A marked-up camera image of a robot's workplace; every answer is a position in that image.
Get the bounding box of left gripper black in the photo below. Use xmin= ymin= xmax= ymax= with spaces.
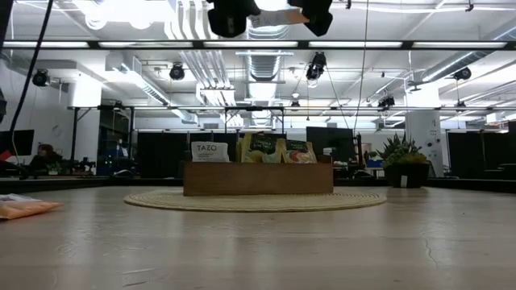
xmin=206 ymin=0 xmax=262 ymax=39

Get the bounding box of white rectangular air duct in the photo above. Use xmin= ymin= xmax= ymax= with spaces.
xmin=105 ymin=52 xmax=198 ymax=125

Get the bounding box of white ceiling pipe bundle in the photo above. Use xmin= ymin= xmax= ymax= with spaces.
xmin=163 ymin=0 xmax=239 ymax=108

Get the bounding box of white orange tea packet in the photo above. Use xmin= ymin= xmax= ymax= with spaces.
xmin=248 ymin=7 xmax=310 ymax=29
xmin=190 ymin=140 xmax=231 ymax=164
xmin=0 ymin=200 xmax=65 ymax=221
xmin=0 ymin=193 xmax=41 ymax=205

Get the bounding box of black room partition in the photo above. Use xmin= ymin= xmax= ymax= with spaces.
xmin=136 ymin=131 xmax=288 ymax=178
xmin=447 ymin=130 xmax=510 ymax=180

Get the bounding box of round woven placemat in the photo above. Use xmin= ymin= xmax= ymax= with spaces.
xmin=123 ymin=189 xmax=387 ymax=213

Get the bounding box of silver round ventilation duct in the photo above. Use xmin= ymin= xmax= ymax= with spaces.
xmin=237 ymin=23 xmax=295 ymax=84

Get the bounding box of black background rig frame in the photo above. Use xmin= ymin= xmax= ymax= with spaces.
xmin=66 ymin=103 xmax=516 ymax=178

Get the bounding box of potted succulent plant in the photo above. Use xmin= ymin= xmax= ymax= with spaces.
xmin=378 ymin=132 xmax=431 ymax=189

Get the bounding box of wooden three-compartment tea box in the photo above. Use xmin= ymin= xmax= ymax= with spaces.
xmin=183 ymin=149 xmax=335 ymax=197

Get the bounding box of black wall monitor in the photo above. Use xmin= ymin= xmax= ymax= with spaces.
xmin=0 ymin=129 xmax=35 ymax=157

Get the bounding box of white building column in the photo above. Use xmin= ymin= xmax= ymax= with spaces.
xmin=67 ymin=80 xmax=102 ymax=178
xmin=405 ymin=86 xmax=444 ymax=178

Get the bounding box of orange red tea packet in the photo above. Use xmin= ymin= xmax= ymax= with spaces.
xmin=281 ymin=139 xmax=318 ymax=165

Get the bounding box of person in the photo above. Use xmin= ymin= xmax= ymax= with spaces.
xmin=28 ymin=143 xmax=65 ymax=172

